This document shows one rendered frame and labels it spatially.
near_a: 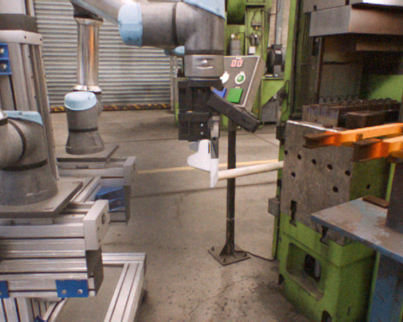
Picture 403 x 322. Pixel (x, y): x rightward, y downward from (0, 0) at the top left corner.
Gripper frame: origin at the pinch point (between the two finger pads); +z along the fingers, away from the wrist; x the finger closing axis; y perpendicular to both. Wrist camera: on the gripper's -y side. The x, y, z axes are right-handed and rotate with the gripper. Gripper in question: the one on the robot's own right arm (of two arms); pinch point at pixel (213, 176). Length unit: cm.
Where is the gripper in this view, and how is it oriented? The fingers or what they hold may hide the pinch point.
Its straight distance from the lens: 71.6
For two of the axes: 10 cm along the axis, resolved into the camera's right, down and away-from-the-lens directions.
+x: 0.2, 2.9, -9.6
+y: -10.0, 0.0, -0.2
